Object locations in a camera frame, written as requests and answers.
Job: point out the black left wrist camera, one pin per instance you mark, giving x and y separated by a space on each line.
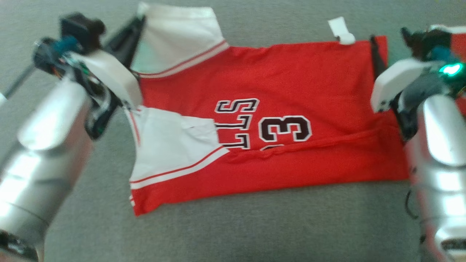
80 29

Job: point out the red basketball jersey white sleeves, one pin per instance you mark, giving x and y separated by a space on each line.
309 80

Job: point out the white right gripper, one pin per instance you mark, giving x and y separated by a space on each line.
397 80

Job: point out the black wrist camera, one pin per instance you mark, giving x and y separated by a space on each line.
80 29
422 42

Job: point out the red shorts white stripe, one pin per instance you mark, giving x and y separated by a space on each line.
459 47

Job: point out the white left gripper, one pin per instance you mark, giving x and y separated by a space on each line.
116 80

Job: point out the grey fabric sofa seat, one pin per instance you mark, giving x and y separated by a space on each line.
255 233

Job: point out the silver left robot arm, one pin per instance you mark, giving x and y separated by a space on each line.
43 145

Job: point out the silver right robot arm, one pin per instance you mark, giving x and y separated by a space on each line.
440 153

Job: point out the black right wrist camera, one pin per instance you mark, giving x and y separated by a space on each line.
422 42

